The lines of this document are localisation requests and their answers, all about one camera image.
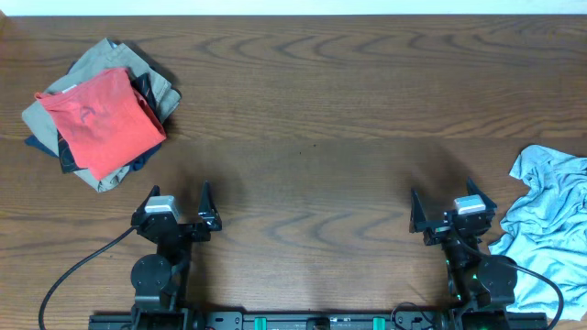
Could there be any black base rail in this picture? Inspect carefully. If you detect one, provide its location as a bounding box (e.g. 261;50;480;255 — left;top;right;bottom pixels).
88;310;548;330

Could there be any light blue t-shirt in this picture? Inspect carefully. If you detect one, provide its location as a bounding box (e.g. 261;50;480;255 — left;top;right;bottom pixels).
489;145;586;321

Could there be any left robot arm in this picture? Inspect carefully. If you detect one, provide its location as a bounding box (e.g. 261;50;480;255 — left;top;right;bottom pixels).
130;181;222;312

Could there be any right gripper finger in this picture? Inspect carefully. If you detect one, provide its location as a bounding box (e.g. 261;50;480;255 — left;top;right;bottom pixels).
466;177;497;211
409;189;427;233

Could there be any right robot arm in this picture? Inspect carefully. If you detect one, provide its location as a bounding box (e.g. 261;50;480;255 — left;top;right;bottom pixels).
410;179;517;316

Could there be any dark navy folded garment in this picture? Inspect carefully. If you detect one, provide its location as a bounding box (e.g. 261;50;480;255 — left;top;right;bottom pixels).
24;73;161;173

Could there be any red folded t-shirt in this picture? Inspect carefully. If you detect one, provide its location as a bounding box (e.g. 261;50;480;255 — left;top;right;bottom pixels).
35;68;166;180

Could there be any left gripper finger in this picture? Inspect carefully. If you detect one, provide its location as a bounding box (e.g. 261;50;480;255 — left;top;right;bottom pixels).
198;181;222;231
137;185;161;212

